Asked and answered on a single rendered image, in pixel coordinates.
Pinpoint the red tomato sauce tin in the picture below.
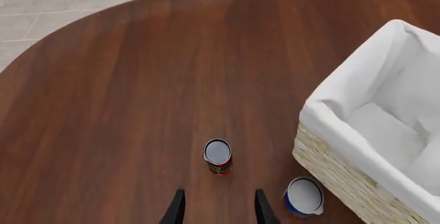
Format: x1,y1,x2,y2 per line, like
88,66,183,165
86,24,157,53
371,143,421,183
202,137,234,177

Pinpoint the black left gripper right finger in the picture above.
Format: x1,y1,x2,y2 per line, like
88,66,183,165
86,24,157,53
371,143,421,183
254,188,285,224

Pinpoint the wicker basket with white liner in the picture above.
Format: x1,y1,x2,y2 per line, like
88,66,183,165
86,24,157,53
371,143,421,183
291,19,440,224

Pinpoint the blue tin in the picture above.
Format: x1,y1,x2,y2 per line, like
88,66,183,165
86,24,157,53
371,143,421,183
283,177,325,218

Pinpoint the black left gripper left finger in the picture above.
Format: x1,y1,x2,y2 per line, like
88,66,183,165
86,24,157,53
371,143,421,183
158,188,186,224

